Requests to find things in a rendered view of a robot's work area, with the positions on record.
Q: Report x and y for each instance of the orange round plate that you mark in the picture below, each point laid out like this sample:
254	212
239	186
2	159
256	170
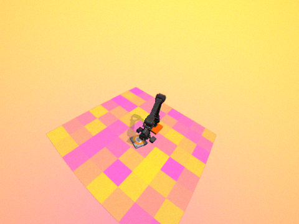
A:
137	142

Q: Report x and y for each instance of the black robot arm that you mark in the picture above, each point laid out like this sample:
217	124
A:
153	118

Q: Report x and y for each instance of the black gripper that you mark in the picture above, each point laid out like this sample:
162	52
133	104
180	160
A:
151	139

